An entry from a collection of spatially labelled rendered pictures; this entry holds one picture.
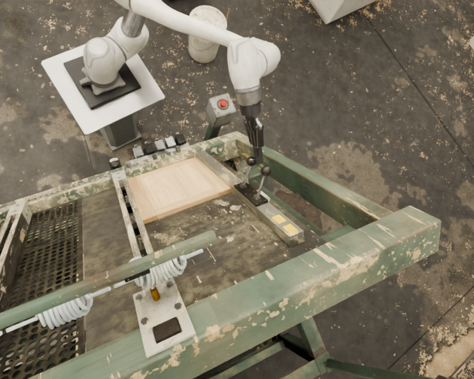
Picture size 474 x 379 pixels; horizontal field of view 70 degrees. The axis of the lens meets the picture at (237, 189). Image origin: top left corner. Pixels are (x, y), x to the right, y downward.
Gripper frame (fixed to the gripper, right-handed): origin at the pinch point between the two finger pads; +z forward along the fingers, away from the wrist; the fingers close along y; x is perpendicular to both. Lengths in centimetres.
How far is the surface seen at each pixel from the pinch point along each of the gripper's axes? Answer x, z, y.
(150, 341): 55, 5, -59
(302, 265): 18, 5, -57
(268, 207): 8.0, 11.5, -19.2
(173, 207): 35.6, 13.6, 9.3
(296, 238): 8.9, 12.9, -38.1
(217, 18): -58, -49, 169
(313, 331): -15, 109, 1
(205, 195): 21.8, 13.6, 10.5
